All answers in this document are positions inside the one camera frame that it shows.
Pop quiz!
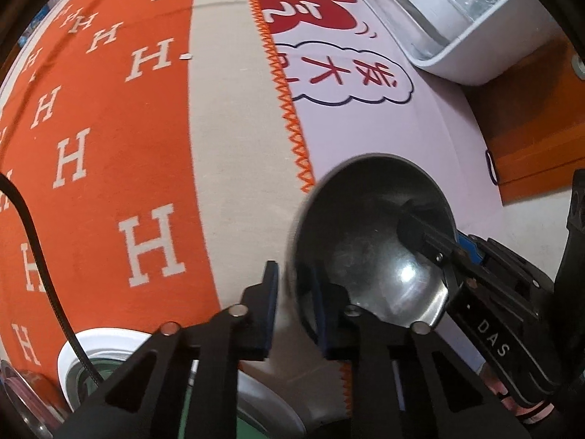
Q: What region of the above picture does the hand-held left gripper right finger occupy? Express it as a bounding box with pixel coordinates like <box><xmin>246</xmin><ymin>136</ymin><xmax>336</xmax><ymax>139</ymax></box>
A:
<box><xmin>311</xmin><ymin>267</ymin><xmax>533</xmax><ymax>439</ymax></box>

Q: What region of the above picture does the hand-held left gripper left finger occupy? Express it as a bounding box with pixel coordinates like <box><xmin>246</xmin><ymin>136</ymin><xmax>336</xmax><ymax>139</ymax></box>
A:
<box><xmin>59</xmin><ymin>260</ymin><xmax>280</xmax><ymax>439</ymax></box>

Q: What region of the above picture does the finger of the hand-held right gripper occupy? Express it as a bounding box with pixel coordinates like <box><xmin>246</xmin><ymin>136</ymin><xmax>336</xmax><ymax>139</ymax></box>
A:
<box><xmin>456</xmin><ymin>232</ymin><xmax>555</xmax><ymax>327</ymax></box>
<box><xmin>396</xmin><ymin>199</ymin><xmax>565</xmax><ymax>407</ymax></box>

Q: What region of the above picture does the round steel bowl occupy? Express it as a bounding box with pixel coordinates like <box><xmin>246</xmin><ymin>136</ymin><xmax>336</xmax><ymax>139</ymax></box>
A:
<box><xmin>290</xmin><ymin>153</ymin><xmax>458</xmax><ymax>344</ymax></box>

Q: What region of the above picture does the green plate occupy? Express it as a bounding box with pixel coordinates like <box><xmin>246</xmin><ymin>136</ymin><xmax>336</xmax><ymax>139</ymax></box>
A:
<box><xmin>84</xmin><ymin>359</ymin><xmax>293</xmax><ymax>439</ymax></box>

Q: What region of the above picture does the white plate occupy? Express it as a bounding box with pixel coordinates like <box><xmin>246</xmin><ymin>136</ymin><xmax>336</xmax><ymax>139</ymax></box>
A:
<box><xmin>57</xmin><ymin>327</ymin><xmax>316</xmax><ymax>439</ymax></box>

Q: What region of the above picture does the steel bowl with pink reflection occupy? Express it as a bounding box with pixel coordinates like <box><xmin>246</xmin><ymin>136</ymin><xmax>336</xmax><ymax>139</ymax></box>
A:
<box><xmin>0</xmin><ymin>360</ymin><xmax>65</xmax><ymax>439</ymax></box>

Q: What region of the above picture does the person's right hand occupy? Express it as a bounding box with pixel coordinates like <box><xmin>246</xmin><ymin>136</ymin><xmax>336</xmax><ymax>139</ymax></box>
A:
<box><xmin>487</xmin><ymin>370</ymin><xmax>557</xmax><ymax>427</ymax></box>

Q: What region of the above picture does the white bottle sterilizer appliance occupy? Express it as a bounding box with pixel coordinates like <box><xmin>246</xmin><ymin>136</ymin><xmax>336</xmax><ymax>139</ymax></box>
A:
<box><xmin>355</xmin><ymin>0</ymin><xmax>570</xmax><ymax>87</ymax></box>

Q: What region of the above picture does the orange letter-print blanket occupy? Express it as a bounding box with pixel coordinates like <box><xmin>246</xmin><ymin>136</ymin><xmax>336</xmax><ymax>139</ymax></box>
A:
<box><xmin>0</xmin><ymin>0</ymin><xmax>348</xmax><ymax>439</ymax></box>

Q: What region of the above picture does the black cable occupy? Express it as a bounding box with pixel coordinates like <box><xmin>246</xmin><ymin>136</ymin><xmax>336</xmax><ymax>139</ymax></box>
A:
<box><xmin>0</xmin><ymin>171</ymin><xmax>106</xmax><ymax>387</ymax></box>

